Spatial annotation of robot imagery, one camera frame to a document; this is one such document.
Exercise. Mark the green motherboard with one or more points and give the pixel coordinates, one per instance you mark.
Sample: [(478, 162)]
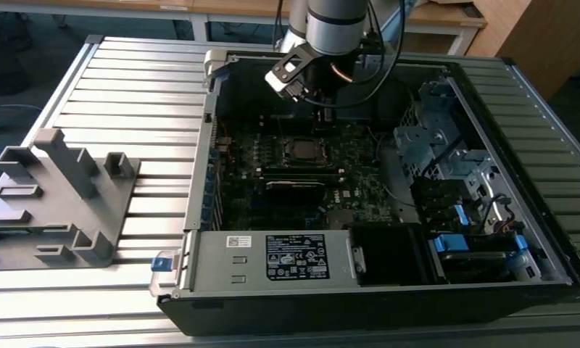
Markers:
[(362, 181)]

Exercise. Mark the blue drive bay clip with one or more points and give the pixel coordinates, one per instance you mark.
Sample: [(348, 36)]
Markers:
[(460, 214)]

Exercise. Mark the black RAM slot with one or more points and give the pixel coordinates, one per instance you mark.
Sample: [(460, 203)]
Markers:
[(298, 170), (298, 177)]

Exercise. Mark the black graphics card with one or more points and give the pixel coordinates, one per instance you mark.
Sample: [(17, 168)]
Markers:
[(294, 195)]

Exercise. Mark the black office chair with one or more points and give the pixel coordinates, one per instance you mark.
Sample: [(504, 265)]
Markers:
[(9, 83)]

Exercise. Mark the wooden desk white frame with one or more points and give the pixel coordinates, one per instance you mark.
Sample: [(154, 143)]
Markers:
[(444, 21)]

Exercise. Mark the green RAM stick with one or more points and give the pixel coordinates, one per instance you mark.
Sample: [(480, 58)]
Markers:
[(27, 228)]

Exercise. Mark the hard disk blue carrier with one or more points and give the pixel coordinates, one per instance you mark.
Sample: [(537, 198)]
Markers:
[(452, 242)]

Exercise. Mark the brown chipset heatsink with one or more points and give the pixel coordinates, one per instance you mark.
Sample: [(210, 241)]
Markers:
[(341, 216)]

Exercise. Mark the black open PC case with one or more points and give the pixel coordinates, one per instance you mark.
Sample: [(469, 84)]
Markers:
[(318, 311)]

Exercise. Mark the wooden cabinet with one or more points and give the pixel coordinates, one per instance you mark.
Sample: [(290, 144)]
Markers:
[(536, 43)]

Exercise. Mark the silver power supply unit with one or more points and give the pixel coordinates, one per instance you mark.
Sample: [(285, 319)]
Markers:
[(221, 261)]

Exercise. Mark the silver CPU plate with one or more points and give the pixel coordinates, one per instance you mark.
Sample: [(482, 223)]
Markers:
[(305, 148)]

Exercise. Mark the blue case latch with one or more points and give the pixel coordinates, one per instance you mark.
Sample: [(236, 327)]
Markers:
[(161, 264)]

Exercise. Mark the pale blue teach pendant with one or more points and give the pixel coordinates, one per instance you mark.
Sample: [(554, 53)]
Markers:
[(388, 29)]

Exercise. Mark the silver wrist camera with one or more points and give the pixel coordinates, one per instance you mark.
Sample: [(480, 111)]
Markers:
[(286, 70)]

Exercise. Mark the metal drive cage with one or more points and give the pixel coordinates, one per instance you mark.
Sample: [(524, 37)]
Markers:
[(414, 139)]

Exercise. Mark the grey plastic parts rack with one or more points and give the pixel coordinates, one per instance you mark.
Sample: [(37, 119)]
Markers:
[(62, 188)]

